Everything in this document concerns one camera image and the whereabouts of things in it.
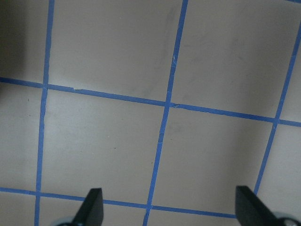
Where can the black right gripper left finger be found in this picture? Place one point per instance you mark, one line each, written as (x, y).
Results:
(91, 211)

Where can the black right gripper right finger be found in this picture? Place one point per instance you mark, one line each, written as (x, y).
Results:
(251, 211)

